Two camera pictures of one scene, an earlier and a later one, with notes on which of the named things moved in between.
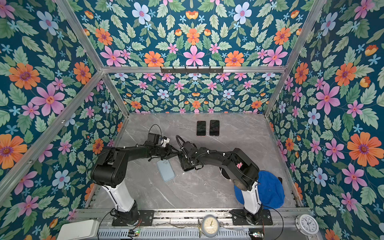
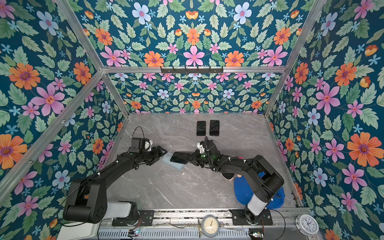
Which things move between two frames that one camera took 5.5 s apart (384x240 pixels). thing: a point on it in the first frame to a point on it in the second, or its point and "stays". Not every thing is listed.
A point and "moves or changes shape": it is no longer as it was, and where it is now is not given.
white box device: (83, 230) stays
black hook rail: (192, 70) stays
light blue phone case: (166, 170) moves or changes shape
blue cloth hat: (270, 190) stays
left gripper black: (168, 152) to (156, 156)
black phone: (186, 166) moves or changes shape
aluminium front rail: (105, 215) stays
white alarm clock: (306, 224) stays
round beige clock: (210, 226) stays
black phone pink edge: (201, 128) stays
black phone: (214, 127) stays
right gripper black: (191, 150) to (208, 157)
